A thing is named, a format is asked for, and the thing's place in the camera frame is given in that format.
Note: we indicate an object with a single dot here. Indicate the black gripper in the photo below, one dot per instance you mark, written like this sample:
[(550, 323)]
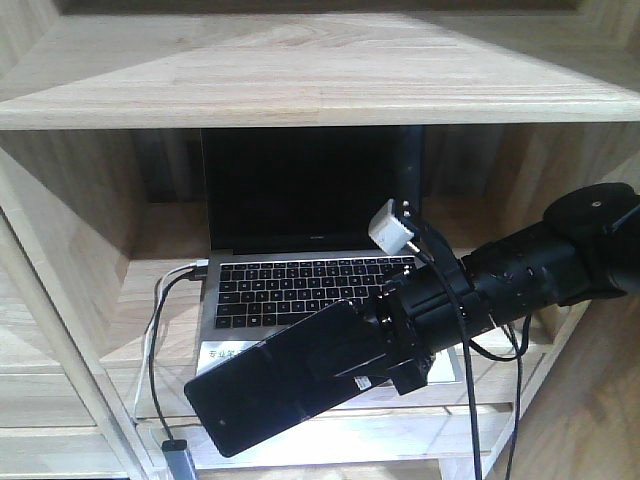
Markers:
[(417, 317)]

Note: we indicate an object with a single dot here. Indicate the black smartphone pink edge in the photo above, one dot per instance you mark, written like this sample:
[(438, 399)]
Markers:
[(264, 391)]

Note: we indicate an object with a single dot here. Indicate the silver laptop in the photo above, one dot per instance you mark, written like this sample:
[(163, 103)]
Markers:
[(288, 212)]

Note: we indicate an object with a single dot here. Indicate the grey usb hub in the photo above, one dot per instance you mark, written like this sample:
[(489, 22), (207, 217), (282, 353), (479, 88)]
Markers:
[(179, 460)]

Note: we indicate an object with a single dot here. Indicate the wooden shelf unit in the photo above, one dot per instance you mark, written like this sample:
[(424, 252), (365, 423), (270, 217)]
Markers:
[(538, 98)]

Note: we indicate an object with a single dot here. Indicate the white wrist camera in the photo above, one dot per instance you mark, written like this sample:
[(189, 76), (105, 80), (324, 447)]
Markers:
[(387, 231)]

